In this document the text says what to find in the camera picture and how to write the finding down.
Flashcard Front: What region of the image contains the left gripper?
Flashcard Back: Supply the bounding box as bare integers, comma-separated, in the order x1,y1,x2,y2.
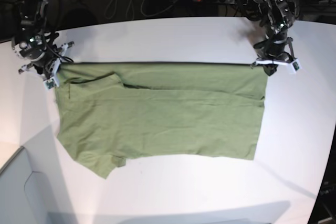
250,35,301,76

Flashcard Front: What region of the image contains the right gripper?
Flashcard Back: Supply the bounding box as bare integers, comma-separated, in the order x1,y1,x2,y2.
17,40,75,90

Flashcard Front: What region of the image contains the green T-shirt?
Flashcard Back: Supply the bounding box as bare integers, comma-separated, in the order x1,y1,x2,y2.
55,63,268,178

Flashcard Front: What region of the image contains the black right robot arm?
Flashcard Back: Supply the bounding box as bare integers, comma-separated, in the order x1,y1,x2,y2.
11,0,74,90

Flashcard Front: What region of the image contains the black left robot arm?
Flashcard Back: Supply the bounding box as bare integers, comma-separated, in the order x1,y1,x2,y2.
236,0,301,76

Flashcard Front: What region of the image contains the grey panel at table corner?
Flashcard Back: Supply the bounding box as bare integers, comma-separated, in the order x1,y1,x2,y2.
1,147,78,223

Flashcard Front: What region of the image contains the grey cable on floor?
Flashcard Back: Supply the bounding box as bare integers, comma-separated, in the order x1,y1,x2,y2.
104,0,182,20

